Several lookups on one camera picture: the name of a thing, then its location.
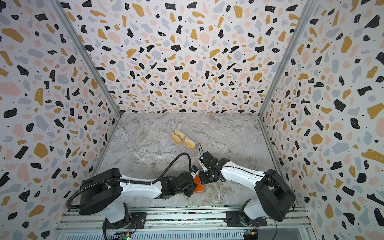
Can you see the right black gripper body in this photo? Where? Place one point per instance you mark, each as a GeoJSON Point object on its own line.
{"type": "Point", "coordinates": [205, 172]}

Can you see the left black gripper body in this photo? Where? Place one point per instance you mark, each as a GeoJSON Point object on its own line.
{"type": "Point", "coordinates": [190, 191]}

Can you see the orange card holder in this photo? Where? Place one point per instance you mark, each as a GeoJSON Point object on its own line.
{"type": "Point", "coordinates": [199, 186]}

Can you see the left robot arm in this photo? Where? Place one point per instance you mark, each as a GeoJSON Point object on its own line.
{"type": "Point", "coordinates": [103, 193]}

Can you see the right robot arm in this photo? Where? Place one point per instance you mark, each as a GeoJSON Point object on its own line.
{"type": "Point", "coordinates": [274, 196]}

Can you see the gold card back right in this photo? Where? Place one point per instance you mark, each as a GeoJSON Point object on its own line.
{"type": "Point", "coordinates": [189, 143]}

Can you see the gold card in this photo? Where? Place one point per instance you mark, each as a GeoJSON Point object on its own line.
{"type": "Point", "coordinates": [189, 143]}
{"type": "Point", "coordinates": [176, 139]}
{"type": "Point", "coordinates": [179, 134]}

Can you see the gold card back left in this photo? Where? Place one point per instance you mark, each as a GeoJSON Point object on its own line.
{"type": "Point", "coordinates": [179, 134]}

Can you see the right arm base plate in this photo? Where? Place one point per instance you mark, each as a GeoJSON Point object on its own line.
{"type": "Point", "coordinates": [237, 219]}

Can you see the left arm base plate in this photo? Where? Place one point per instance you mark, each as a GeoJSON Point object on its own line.
{"type": "Point", "coordinates": [132, 221]}

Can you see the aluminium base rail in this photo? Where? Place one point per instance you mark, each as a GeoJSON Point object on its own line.
{"type": "Point", "coordinates": [186, 223]}

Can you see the right aluminium corner post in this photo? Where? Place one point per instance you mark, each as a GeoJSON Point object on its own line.
{"type": "Point", "coordinates": [302, 22]}

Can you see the aluminium corner post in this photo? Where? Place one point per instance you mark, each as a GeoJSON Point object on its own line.
{"type": "Point", "coordinates": [302, 22]}
{"type": "Point", "coordinates": [65, 21]}

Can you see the left aluminium corner post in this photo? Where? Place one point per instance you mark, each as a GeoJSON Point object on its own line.
{"type": "Point", "coordinates": [65, 21]}

